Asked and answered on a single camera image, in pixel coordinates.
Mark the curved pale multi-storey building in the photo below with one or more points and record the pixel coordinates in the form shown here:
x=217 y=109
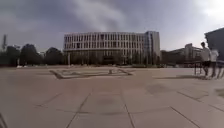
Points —
x=110 y=43

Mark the distant slim tower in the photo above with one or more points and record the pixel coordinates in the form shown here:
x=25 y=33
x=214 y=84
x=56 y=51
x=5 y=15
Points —
x=4 y=41

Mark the low distant building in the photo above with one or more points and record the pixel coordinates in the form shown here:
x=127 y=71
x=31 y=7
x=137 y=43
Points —
x=186 y=55

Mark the low white object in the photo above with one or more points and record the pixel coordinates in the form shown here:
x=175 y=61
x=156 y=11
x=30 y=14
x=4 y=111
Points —
x=18 y=66

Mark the row of trees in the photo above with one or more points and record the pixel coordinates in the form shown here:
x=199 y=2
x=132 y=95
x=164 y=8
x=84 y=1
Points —
x=30 y=55

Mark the dark building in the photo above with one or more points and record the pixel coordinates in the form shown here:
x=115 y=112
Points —
x=216 y=41

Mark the person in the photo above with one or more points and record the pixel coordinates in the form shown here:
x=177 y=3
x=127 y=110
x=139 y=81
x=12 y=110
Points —
x=214 y=56
x=205 y=55

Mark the grey paved plaza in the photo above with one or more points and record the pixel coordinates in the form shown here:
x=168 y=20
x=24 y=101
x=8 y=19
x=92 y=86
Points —
x=100 y=96

